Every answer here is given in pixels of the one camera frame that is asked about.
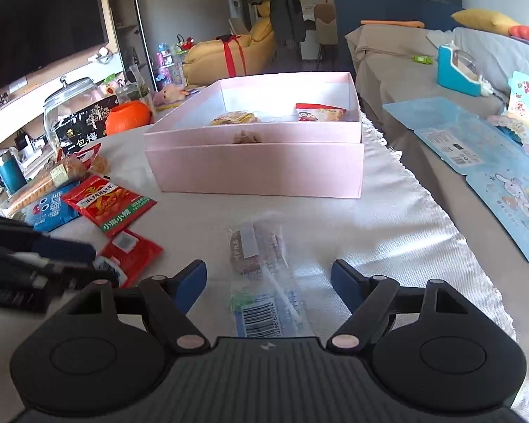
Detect blue cartoon-face seaweed packet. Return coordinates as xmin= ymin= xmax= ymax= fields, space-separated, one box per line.
xmin=24 ymin=180 xmax=83 ymax=232

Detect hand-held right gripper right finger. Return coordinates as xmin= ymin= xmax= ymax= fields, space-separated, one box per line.
xmin=326 ymin=258 xmax=472 ymax=354

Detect yellow snack packet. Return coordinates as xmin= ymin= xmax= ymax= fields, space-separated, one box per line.
xmin=211 ymin=111 xmax=262 ymax=127

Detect white woven tablecloth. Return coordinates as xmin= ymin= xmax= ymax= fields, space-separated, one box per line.
xmin=0 ymin=112 xmax=529 ymax=423

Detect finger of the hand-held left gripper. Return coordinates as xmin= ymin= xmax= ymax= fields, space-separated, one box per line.
xmin=0 ymin=211 xmax=97 ymax=268
xmin=0 ymin=253 xmax=118 ymax=314

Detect large glass jar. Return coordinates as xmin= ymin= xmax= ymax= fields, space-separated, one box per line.
xmin=43 ymin=76 xmax=109 ymax=151

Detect large red snack packet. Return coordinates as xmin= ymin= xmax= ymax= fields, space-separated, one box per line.
xmin=62 ymin=175 xmax=158 ymax=239

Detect brown wrapped snack pieces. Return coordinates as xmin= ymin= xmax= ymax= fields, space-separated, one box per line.
xmin=48 ymin=143 xmax=112 ymax=188

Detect black television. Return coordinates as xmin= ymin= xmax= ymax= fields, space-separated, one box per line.
xmin=0 ymin=0 xmax=111 ymax=100

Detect blue cartoon cardboard sheet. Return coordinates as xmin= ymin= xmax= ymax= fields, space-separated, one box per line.
xmin=465 ymin=159 xmax=529 ymax=269

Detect red and white snack packet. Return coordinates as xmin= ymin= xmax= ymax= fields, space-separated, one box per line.
xmin=294 ymin=103 xmax=348 ymax=123

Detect pink cardboard box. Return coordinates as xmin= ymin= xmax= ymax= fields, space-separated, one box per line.
xmin=143 ymin=72 xmax=364 ymax=200

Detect colourful toy pile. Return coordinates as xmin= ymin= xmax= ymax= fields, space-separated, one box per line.
xmin=152 ymin=35 xmax=195 ymax=85

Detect dark blue cabinet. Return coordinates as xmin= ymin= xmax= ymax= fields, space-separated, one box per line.
xmin=334 ymin=0 xmax=463 ymax=85

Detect yellow cushion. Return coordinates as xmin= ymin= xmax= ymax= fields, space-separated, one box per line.
xmin=450 ymin=9 xmax=523 ymax=36

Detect teal thermos bottle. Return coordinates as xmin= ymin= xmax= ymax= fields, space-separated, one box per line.
xmin=0 ymin=149 xmax=28 ymax=195

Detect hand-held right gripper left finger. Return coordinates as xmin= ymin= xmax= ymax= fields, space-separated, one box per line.
xmin=66 ymin=259 xmax=211 ymax=354

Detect dark hanging jacket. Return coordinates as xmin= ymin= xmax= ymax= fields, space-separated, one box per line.
xmin=247 ymin=0 xmax=308 ymax=45

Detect glass vase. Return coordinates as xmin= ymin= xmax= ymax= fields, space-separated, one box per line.
xmin=128 ymin=64 xmax=154 ymax=111

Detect yellow bean bag sofa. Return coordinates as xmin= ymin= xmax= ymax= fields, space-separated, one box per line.
xmin=183 ymin=2 xmax=276 ymax=87

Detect cartoon sticker pack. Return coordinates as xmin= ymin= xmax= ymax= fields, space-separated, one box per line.
xmin=506 ymin=70 xmax=529 ymax=156

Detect light blue cardboard sheet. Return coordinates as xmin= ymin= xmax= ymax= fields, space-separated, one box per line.
xmin=381 ymin=96 xmax=519 ymax=175

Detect small red snack packet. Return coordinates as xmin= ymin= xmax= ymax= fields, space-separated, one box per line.
xmin=92 ymin=229 xmax=164 ymax=290

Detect orange pumpkin bucket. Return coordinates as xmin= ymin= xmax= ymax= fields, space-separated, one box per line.
xmin=105 ymin=100 xmax=153 ymax=137

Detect clear barcode snack packet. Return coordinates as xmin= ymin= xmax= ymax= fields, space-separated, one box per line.
xmin=227 ymin=222 xmax=317 ymax=338

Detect black printed snack bag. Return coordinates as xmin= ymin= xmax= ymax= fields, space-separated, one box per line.
xmin=54 ymin=95 xmax=118 ymax=158

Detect beige chair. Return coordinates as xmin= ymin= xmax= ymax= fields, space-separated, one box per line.
xmin=313 ymin=4 xmax=338 ymax=61

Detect wooden shelf unit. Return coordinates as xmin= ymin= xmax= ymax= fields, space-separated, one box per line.
xmin=101 ymin=0 xmax=156 ymax=81

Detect pink plush toy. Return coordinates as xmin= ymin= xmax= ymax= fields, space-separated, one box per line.
xmin=153 ymin=84 xmax=191 ymax=107

